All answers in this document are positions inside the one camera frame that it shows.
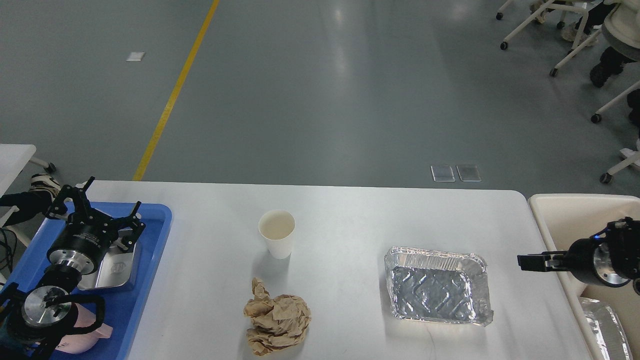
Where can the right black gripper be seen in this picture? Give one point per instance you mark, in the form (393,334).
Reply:
(588,260)

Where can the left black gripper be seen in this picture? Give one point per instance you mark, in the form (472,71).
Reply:
(85,239)

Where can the foil tray in bin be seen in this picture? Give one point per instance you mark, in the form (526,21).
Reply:
(606,329)

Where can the person's shoe and leg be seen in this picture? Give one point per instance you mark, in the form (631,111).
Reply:
(36,200)

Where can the blue plastic tray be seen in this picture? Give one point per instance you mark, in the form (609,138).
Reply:
(124,305)

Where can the beige plastic bin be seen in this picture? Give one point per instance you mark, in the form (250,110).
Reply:
(564,218)

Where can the seated person's dark leg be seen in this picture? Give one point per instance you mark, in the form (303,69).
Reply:
(611,62)

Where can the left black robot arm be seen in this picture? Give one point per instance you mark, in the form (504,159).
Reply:
(41,317)

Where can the crumpled brown paper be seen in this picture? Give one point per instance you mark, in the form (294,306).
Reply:
(277,323)

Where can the aluminium foil tray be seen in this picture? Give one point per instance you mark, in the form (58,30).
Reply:
(441,287)

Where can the white paper cup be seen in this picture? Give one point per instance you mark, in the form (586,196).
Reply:
(277,228)

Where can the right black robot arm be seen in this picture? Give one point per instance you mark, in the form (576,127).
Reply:
(623,239)

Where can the white side table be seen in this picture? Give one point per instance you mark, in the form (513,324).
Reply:
(14,158)

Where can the floor socket plate left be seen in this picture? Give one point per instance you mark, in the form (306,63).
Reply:
(442,173)

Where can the stainless steel rectangular tin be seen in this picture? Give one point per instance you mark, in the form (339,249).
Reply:
(117,272)

